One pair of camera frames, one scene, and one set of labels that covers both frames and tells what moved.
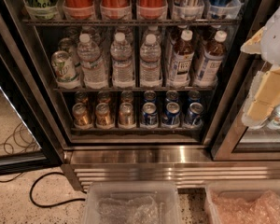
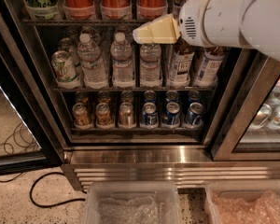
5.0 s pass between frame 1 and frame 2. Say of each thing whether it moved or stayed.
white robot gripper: moved
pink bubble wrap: stayed
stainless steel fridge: stayed
